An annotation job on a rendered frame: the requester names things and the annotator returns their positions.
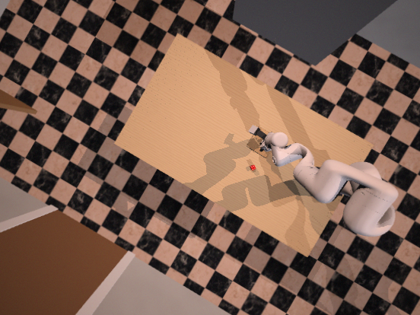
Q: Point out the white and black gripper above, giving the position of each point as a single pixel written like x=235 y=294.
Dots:
x=263 y=145

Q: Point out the brown square mat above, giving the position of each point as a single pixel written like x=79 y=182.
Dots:
x=254 y=144

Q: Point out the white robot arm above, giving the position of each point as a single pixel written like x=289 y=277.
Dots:
x=362 y=213

